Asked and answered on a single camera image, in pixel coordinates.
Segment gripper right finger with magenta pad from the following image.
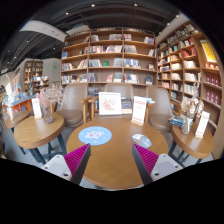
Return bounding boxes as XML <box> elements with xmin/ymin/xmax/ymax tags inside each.
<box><xmin>132</xmin><ymin>144</ymin><xmax>182</xmax><ymax>185</ymax></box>

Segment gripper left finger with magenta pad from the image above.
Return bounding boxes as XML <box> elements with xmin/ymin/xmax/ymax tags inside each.
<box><xmin>42</xmin><ymin>144</ymin><xmax>91</xmax><ymax>185</ymax></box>

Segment patterned computer mouse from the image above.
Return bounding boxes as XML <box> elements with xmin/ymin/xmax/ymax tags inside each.
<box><xmin>132</xmin><ymin>134</ymin><xmax>152</xmax><ymax>148</ymax></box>

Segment round blue mouse pad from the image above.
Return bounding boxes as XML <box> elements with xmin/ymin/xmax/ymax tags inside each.
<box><xmin>78</xmin><ymin>126</ymin><xmax>112</xmax><ymax>146</ymax></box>

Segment round wooden centre table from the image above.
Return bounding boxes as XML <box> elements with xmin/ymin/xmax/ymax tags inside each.
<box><xmin>66</xmin><ymin>118</ymin><xmax>168</xmax><ymax>190</ymax></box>

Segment round wooden table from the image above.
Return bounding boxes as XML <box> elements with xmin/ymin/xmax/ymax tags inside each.
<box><xmin>66</xmin><ymin>118</ymin><xmax>168</xmax><ymax>190</ymax></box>
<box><xmin>13</xmin><ymin>111</ymin><xmax>68</xmax><ymax>166</ymax></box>
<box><xmin>168</xmin><ymin>123</ymin><xmax>214</xmax><ymax>165</ymax></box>

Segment round wooden right table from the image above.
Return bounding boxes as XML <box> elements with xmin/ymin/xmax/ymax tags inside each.
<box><xmin>168</xmin><ymin>123</ymin><xmax>214</xmax><ymax>165</ymax></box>

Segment stack of books right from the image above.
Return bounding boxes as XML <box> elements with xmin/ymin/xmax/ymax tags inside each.
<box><xmin>168</xmin><ymin>115</ymin><xmax>185</xmax><ymax>128</ymax></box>

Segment round wooden left table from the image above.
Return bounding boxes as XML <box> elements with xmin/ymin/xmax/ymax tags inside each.
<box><xmin>13</xmin><ymin>111</ymin><xmax>68</xmax><ymax>166</ymax></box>

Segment brown armchair right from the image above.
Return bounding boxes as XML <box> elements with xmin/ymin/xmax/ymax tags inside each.
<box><xmin>146</xmin><ymin>86</ymin><xmax>172</xmax><ymax>132</ymax></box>

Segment brown armchair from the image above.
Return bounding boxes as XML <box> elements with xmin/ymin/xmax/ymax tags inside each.
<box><xmin>89</xmin><ymin>83</ymin><xmax>133</xmax><ymax>119</ymax></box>
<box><xmin>146</xmin><ymin>86</ymin><xmax>172</xmax><ymax>132</ymax></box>
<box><xmin>50</xmin><ymin>83</ymin><xmax>93</xmax><ymax>129</ymax></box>

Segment brown armchair left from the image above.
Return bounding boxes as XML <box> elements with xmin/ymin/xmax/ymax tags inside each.
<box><xmin>50</xmin><ymin>83</ymin><xmax>93</xmax><ymax>129</ymax></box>

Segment white red sign card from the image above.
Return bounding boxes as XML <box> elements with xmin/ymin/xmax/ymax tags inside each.
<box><xmin>131</xmin><ymin>96</ymin><xmax>147</xmax><ymax>126</ymax></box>

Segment dried flowers vase right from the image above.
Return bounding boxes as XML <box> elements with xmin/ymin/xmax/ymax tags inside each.
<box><xmin>181</xmin><ymin>83</ymin><xmax>204</xmax><ymax>135</ymax></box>

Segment dried flowers vase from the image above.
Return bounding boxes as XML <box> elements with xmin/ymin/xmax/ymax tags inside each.
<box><xmin>181</xmin><ymin>83</ymin><xmax>204</xmax><ymax>135</ymax></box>
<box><xmin>36</xmin><ymin>85</ymin><xmax>63</xmax><ymax>124</ymax></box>

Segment white sign card left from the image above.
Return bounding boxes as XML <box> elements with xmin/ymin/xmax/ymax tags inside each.
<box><xmin>32</xmin><ymin>98</ymin><xmax>42</xmax><ymax>118</ymax></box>

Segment white framed picture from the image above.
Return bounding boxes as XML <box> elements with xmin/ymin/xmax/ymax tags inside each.
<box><xmin>99</xmin><ymin>92</ymin><xmax>122</xmax><ymax>115</ymax></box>

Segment white sign card right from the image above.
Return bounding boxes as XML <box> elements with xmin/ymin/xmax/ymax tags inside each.
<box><xmin>195</xmin><ymin>111</ymin><xmax>210</xmax><ymax>138</ymax></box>

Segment dried flowers vase left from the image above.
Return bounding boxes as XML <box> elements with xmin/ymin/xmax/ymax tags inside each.
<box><xmin>36</xmin><ymin>85</ymin><xmax>63</xmax><ymax>124</ymax></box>

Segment orange display stand left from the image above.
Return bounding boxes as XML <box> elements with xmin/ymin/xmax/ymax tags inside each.
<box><xmin>3</xmin><ymin>95</ymin><xmax>34</xmax><ymax>115</ymax></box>

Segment brown armchair middle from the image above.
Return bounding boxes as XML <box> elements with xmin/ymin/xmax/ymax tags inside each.
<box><xmin>89</xmin><ymin>83</ymin><xmax>133</xmax><ymax>119</ymax></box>

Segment distant wooden bookshelf left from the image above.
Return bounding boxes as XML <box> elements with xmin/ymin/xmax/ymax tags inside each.
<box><xmin>24</xmin><ymin>60</ymin><xmax>43</xmax><ymax>95</ymax></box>

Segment dark book behind frame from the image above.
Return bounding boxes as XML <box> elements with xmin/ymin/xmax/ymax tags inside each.
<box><xmin>121</xmin><ymin>99</ymin><xmax>132</xmax><ymax>114</ymax></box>

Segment wooden bookshelf back wall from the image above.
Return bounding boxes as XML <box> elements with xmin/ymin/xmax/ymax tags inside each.
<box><xmin>60</xmin><ymin>26</ymin><xmax>158</xmax><ymax>88</ymax></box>

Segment wooden bookshelf wall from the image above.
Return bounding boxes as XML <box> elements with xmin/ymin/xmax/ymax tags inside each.
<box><xmin>60</xmin><ymin>26</ymin><xmax>158</xmax><ymax>88</ymax></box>
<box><xmin>156</xmin><ymin>21</ymin><xmax>223</xmax><ymax>136</ymax></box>

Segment wooden bookshelf right wall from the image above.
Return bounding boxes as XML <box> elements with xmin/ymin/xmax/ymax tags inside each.
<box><xmin>156</xmin><ymin>21</ymin><xmax>223</xmax><ymax>136</ymax></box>

